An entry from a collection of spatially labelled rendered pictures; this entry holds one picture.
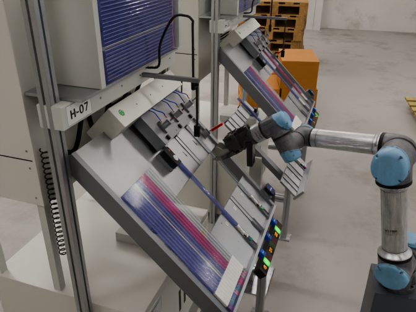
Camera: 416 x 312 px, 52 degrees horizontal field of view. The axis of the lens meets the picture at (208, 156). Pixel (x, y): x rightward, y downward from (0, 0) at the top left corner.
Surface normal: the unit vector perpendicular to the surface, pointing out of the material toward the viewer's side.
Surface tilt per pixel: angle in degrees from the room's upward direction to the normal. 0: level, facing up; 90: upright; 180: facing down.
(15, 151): 90
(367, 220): 0
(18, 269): 0
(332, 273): 0
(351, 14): 90
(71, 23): 90
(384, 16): 90
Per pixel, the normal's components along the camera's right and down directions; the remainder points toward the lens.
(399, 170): -0.61, 0.24
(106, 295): 0.00, -0.89
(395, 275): -0.57, 0.48
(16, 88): -0.33, 0.43
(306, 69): -0.09, 0.45
